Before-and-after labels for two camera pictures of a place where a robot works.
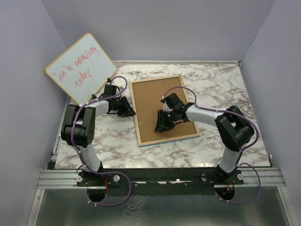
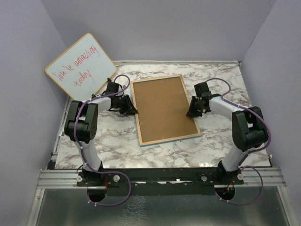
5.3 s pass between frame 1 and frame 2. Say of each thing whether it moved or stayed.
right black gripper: moved
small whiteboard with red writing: stayed
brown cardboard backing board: stayed
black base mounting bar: stayed
